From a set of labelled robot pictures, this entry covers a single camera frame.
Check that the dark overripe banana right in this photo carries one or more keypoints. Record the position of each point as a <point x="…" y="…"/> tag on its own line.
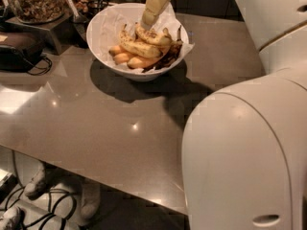
<point x="171" y="55"/>

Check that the metal scoop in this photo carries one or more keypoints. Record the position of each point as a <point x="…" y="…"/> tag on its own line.
<point x="77" y="18"/>

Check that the black bag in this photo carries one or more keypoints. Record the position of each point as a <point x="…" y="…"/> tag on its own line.
<point x="19" y="52"/>

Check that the white paper liner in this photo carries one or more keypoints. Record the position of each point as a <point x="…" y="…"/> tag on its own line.
<point x="122" y="42"/>

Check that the small orange banana left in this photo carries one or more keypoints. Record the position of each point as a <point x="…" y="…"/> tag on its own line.
<point x="115" y="50"/>

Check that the small orange banana lower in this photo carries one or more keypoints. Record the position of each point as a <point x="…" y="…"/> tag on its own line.
<point x="122" y="57"/>

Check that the orange banana front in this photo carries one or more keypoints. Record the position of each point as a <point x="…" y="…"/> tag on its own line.
<point x="143" y="62"/>

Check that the grey sock foot left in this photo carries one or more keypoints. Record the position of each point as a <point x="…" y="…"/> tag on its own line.
<point x="38" y="184"/>

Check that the grey sock foot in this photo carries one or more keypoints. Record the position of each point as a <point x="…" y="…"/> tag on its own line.
<point x="90" y="199"/>
<point x="38" y="184"/>

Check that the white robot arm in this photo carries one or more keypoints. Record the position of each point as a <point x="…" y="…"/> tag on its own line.
<point x="244" y="147"/>

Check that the small orange banana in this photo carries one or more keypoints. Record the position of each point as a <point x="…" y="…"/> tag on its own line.
<point x="115" y="50"/>
<point x="122" y="57"/>

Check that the glass jar of nuts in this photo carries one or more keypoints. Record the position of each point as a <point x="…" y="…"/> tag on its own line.
<point x="37" y="11"/>

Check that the white ceramic bowl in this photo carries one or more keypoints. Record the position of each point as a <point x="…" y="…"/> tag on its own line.
<point x="102" y="33"/>

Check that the spotted yellow banana top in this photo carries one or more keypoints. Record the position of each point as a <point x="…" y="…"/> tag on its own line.
<point x="152" y="37"/>

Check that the grey sock foot right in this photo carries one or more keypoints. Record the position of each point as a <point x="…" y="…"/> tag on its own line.
<point x="90" y="199"/>

